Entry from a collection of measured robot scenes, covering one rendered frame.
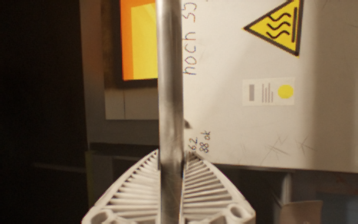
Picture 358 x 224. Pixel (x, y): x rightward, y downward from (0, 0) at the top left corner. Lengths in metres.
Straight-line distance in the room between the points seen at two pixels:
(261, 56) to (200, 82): 0.10
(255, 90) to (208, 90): 0.07
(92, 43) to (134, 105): 0.25
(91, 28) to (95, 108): 0.26
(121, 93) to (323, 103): 0.44
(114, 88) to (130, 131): 0.14
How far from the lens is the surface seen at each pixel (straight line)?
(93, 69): 0.54
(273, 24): 0.29
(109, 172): 0.52
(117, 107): 0.46
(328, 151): 0.31
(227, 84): 0.25
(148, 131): 0.43
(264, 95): 0.26
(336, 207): 0.63
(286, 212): 0.45
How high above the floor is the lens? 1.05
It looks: 13 degrees up
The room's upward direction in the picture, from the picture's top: 90 degrees counter-clockwise
